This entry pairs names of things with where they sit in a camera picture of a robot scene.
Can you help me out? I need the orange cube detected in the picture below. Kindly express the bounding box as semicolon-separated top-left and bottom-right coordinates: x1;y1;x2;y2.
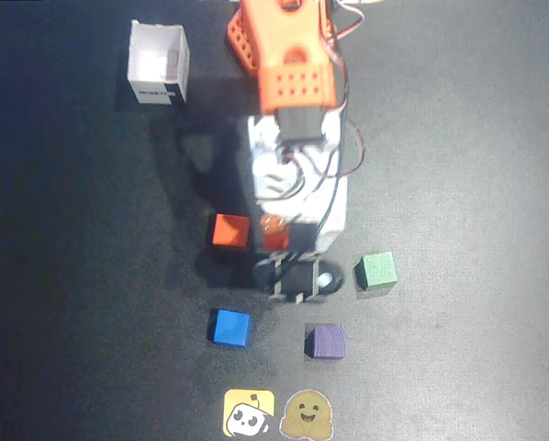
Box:
205;212;252;253

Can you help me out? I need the green cube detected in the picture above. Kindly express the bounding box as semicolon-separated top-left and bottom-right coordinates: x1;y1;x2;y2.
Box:
354;251;398;291

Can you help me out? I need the smiling hugging face sticker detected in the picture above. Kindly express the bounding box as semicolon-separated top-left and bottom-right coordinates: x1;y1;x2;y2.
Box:
279;390;334;440

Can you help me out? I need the blue cube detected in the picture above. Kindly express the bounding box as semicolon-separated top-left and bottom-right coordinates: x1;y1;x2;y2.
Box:
207;308;252;350

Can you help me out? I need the red white servo cable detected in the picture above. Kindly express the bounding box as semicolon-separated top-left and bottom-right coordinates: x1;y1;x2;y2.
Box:
331;2;368;179

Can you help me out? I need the white open cardboard box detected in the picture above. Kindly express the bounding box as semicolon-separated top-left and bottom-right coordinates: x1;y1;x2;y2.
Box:
126;19;191;107

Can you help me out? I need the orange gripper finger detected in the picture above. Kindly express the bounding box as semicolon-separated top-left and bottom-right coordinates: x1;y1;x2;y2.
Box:
259;213;292;253

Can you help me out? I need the dark grey table mat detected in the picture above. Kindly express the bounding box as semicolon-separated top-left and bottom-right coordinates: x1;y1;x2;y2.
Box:
0;0;549;441

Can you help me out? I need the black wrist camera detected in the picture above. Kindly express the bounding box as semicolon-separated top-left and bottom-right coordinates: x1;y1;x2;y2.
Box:
251;254;345;304

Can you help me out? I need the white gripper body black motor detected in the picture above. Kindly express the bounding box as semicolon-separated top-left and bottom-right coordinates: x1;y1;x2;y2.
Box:
290;183;349;253

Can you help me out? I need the purple cube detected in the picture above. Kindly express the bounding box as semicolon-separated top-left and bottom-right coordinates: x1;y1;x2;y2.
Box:
305;322;348;360

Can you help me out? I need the black camera cable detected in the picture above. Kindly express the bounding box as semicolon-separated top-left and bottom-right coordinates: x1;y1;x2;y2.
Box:
318;68;349;231

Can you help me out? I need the yellow robot face sticker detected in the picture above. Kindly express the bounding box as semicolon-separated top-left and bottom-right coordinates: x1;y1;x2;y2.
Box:
222;389;276;437

